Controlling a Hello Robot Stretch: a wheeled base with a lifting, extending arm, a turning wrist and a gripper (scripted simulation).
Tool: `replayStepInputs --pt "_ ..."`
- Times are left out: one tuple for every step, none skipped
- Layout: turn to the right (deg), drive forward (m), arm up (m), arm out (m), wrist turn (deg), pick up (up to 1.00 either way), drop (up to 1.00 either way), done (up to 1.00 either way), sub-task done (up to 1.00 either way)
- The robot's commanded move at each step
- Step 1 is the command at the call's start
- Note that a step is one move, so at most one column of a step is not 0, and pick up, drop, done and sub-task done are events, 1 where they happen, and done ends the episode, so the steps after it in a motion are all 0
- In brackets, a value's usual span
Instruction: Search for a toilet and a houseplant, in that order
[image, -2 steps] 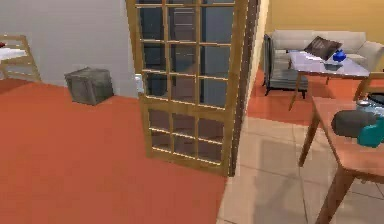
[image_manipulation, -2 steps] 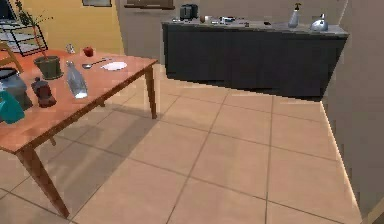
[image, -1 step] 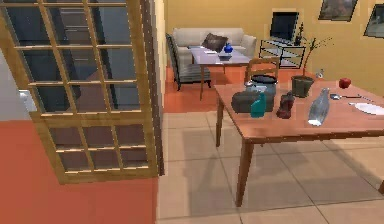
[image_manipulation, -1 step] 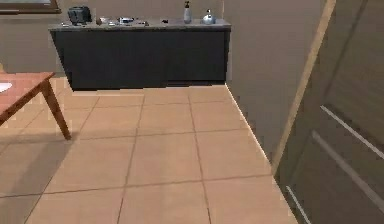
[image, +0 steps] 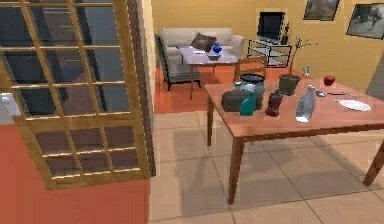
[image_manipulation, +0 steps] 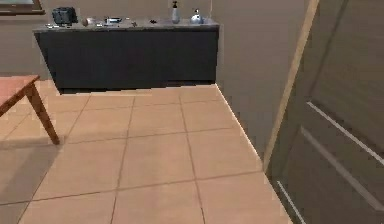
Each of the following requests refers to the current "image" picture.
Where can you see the houseplant in dark pot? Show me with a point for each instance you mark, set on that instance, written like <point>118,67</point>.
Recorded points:
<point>289,83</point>

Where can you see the dark striped armchair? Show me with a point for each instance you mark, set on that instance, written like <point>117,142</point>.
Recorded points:
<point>176,71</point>

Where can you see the pale coffee table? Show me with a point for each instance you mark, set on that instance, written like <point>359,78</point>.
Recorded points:
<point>200,59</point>

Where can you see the teal bottle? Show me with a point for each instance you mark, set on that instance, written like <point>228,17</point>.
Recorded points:
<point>248,105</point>

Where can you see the grey bowl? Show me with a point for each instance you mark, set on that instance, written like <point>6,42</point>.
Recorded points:
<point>214,56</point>

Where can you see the grey-blue pot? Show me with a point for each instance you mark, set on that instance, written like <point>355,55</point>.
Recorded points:
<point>253,86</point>

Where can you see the blue round vase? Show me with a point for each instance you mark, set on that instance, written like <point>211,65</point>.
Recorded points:
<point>217,48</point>

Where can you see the dark patterned cushion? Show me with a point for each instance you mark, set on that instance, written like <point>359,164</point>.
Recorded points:
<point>203,42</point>

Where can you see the wooden dining chair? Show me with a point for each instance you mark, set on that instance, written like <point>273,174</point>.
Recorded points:
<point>250,66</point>

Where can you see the beige sofa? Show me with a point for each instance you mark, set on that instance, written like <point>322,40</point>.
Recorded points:
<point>200,37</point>

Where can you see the dark red pepper mill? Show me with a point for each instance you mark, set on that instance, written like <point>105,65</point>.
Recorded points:
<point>274,104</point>

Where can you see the clear glass bottle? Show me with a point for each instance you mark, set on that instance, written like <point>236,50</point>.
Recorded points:
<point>306,106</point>

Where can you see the black television set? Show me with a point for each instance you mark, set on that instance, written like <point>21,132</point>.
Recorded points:
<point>270,26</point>

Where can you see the wooden glass-paned door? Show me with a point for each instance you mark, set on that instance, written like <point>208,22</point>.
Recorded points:
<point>75,100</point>

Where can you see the dark slim statuette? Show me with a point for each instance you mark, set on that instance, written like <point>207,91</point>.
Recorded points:
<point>285,35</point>

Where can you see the small clear glass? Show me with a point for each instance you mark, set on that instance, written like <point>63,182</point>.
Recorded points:
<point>306,71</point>

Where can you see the red apple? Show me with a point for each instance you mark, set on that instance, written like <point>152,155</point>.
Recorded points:
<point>329,80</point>

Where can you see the silver spoon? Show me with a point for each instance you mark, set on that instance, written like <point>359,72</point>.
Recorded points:
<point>333,94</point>

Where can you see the brown wooden dining table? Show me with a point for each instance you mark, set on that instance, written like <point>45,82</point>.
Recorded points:
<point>336,118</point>

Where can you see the white plate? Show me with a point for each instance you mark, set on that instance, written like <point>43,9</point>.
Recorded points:
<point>355,105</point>

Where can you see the dark framed picture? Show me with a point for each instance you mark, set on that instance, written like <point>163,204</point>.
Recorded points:
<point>321,9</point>

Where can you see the grey framed picture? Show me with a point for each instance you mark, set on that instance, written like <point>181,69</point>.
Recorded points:
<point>366,20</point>

